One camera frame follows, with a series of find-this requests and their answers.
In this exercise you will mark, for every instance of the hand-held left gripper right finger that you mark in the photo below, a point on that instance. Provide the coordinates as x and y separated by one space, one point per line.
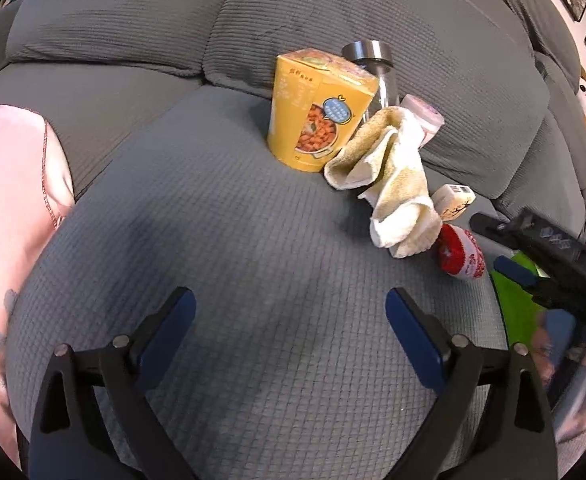
413 335

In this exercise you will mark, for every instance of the cream yellow towel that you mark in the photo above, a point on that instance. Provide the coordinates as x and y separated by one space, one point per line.
398 185

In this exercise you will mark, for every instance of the pink white plastic bottle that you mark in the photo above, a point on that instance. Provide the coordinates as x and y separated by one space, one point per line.
428 122

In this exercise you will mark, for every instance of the yellow food carton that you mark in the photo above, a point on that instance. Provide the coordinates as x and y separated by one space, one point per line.
298 110

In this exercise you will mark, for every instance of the pink satin pillow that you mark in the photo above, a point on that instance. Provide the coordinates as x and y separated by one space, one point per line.
8 185

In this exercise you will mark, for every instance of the grey fabric sofa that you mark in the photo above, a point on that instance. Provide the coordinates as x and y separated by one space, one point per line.
223 210

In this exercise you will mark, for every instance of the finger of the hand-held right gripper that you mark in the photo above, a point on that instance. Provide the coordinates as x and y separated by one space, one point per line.
523 237
513 270

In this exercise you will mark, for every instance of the red white round package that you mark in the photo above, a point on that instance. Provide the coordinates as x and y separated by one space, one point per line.
460 255

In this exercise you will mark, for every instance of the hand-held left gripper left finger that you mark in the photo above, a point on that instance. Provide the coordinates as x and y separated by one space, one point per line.
170 325

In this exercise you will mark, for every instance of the glass bottle with metal cap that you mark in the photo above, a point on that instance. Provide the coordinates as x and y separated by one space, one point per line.
368 52

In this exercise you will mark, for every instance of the green box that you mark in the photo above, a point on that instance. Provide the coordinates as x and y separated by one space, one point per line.
515 310

